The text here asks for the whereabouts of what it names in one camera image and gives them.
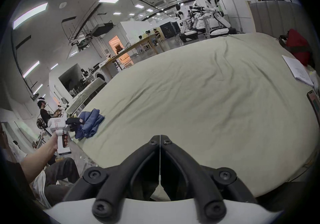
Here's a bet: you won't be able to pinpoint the person's left forearm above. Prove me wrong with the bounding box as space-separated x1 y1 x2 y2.
21 143 54 184

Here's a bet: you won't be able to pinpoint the dark blue garment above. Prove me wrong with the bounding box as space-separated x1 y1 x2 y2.
74 109 105 140

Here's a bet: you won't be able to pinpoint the red bag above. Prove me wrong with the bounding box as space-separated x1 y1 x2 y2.
279 28 313 67

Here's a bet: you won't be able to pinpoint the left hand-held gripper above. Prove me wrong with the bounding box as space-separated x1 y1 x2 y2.
47 114 85 156

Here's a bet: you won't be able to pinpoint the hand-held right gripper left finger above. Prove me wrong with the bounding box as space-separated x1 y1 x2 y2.
62 135 160 221

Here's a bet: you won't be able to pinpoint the group of people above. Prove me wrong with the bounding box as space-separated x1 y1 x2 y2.
137 28 161 44

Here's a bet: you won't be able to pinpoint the black phone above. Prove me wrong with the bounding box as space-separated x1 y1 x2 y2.
307 90 320 115

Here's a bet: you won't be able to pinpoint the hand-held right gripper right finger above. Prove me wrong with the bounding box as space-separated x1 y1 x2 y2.
160 135 258 222

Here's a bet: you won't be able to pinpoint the long wooden table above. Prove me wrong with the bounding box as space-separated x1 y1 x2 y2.
103 35 166 79

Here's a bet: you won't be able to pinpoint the white notebook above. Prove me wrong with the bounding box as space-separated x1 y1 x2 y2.
282 54 314 87

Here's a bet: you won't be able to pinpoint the person's body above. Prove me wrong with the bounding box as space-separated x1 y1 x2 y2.
0 123 37 210

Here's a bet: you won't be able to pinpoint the person's left hand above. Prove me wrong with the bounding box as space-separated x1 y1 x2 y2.
46 133 69 155

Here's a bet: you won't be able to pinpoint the person's legs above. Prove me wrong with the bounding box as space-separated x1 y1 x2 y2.
32 157 81 206

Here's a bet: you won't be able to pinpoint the padded grey headboard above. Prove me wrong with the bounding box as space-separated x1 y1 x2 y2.
249 1 308 41

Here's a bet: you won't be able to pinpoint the white washing machine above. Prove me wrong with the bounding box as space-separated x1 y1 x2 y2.
93 71 108 85

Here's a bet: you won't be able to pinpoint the white humanoid robot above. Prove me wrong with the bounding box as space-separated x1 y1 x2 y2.
191 0 237 39
175 4 199 43

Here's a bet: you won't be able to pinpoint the black cabinet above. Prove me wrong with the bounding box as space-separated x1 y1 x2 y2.
160 21 181 40

